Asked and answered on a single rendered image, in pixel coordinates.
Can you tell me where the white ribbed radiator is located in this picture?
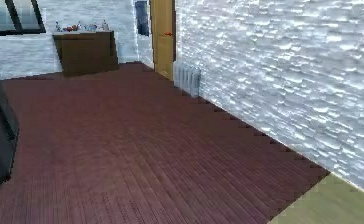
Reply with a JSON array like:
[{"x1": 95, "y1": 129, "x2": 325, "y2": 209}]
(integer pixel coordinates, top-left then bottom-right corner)
[{"x1": 172, "y1": 61, "x2": 202, "y2": 99}]

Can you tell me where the dark brown wooden cupboard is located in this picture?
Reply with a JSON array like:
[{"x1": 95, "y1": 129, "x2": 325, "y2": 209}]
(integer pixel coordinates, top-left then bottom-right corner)
[{"x1": 52, "y1": 30, "x2": 120, "y2": 78}]

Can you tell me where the dark blue framed painting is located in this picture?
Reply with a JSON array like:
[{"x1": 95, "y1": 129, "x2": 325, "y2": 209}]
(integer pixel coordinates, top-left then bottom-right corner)
[{"x1": 134, "y1": 0, "x2": 150, "y2": 37}]

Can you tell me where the yellow wooden room door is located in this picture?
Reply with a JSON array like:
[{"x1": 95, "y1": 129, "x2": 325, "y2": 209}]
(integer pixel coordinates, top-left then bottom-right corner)
[{"x1": 149, "y1": 0, "x2": 177, "y2": 81}]

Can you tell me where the black shelf unit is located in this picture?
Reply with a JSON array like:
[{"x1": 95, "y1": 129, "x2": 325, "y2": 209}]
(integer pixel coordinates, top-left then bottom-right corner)
[{"x1": 0, "y1": 63, "x2": 20, "y2": 188}]

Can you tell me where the black framed window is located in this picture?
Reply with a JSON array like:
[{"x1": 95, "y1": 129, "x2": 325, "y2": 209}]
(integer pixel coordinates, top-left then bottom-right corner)
[{"x1": 0, "y1": 0, "x2": 47, "y2": 37}]

